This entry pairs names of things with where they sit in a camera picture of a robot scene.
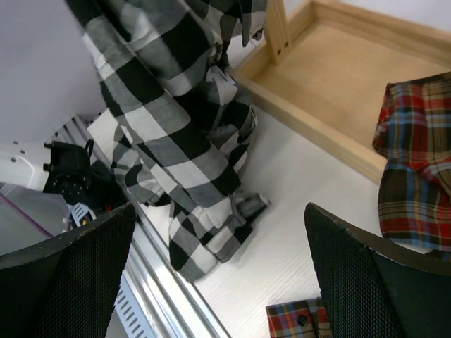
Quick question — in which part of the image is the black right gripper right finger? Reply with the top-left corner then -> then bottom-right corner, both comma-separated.
304,203 -> 450,337

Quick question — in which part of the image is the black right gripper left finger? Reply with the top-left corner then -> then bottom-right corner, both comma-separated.
1,204 -> 136,337

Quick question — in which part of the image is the black white checkered shirt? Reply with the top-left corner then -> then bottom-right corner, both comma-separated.
67,1 -> 268,282

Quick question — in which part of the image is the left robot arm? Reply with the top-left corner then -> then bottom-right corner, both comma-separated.
1,139 -> 126,253

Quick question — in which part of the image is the red brown plaid shirt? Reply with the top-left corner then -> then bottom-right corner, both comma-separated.
266,73 -> 450,337

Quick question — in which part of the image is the wooden clothes rack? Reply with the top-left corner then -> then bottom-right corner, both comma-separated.
233,1 -> 450,182

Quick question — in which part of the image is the aluminium mounting rail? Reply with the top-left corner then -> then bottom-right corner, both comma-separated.
52,112 -> 230,338

